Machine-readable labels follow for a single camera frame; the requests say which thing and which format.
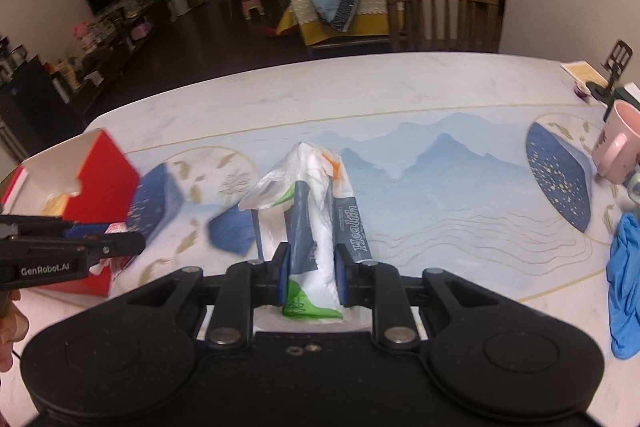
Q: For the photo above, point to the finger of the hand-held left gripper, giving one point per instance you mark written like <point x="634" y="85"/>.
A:
<point x="92" y="229"/>
<point x="117" y="246"/>

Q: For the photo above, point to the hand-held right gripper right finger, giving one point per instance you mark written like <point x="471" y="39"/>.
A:
<point x="342" y="277"/>

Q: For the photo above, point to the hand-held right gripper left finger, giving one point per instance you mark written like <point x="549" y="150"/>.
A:
<point x="281" y="274"/>

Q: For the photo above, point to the red cardboard box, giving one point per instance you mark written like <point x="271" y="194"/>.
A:
<point x="100" y="187"/>

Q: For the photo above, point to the white green tissue packet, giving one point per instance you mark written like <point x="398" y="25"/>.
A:
<point x="315" y="197"/>

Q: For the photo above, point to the person's left hand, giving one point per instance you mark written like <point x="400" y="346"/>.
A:
<point x="10" y="332"/>

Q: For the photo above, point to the black water dispenser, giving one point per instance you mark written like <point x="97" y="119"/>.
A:
<point x="30" y="99"/>

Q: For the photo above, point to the dark television stand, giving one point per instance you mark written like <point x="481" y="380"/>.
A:
<point x="117" y="42"/>

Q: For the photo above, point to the pink pig toy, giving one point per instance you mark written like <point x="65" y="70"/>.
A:
<point x="82" y="33"/>

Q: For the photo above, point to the pink stool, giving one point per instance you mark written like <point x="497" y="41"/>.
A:
<point x="253" y="7"/>

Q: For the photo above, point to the wooden chair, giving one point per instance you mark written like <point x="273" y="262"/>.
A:
<point x="445" y="14"/>

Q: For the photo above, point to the blue cloth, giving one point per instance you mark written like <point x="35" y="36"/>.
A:
<point x="625" y="287"/>

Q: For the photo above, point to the small purple cup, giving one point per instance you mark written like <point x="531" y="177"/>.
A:
<point x="583" y="92"/>

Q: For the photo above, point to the small pale ceramic cup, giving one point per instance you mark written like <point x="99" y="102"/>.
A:
<point x="634" y="189"/>

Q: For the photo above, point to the pink mug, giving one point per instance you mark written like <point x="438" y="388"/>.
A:
<point x="620" y="142"/>

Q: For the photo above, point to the yellow paper card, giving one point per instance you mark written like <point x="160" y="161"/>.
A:
<point x="580" y="72"/>

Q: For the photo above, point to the black phone stand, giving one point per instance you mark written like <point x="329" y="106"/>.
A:
<point x="617" y="67"/>

